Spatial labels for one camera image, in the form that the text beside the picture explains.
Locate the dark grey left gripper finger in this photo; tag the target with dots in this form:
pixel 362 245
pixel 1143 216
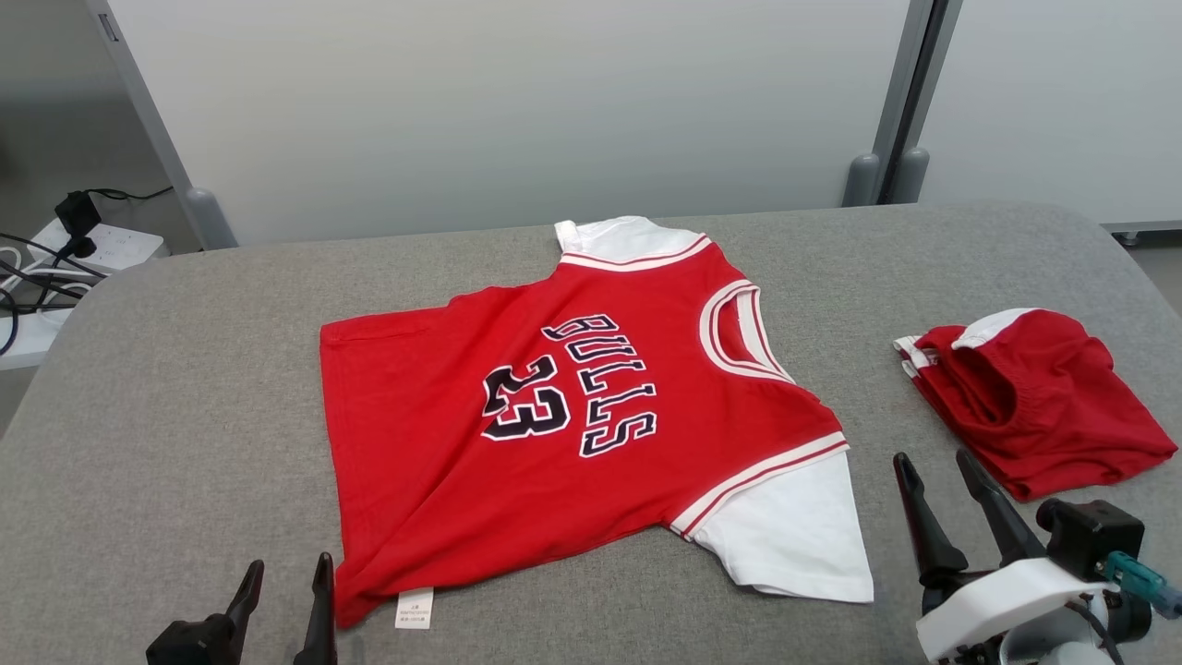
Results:
pixel 245 600
pixel 320 628

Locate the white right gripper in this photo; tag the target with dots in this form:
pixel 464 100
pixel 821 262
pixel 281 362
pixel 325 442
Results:
pixel 1007 600

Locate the red Bulls shorts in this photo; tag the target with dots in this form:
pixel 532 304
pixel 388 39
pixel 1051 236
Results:
pixel 1062 416

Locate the red Bulls jersey white sleeves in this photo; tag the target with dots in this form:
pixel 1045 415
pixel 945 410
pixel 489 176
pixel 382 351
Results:
pixel 425 416

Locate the grey fabric sofa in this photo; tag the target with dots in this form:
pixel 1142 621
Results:
pixel 185 416

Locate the black plug adapter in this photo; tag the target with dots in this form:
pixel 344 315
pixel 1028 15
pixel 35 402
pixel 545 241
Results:
pixel 78 217

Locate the grey metal stand legs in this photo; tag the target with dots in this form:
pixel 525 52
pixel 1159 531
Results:
pixel 891 102

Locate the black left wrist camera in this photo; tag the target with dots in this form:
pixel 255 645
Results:
pixel 189 646

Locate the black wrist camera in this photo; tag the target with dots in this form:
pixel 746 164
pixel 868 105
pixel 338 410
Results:
pixel 1094 540
pixel 189 646

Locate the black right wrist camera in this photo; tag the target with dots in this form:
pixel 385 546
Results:
pixel 1094 540

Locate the grey partition post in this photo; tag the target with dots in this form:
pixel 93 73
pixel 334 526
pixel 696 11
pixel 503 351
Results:
pixel 914 175
pixel 152 111

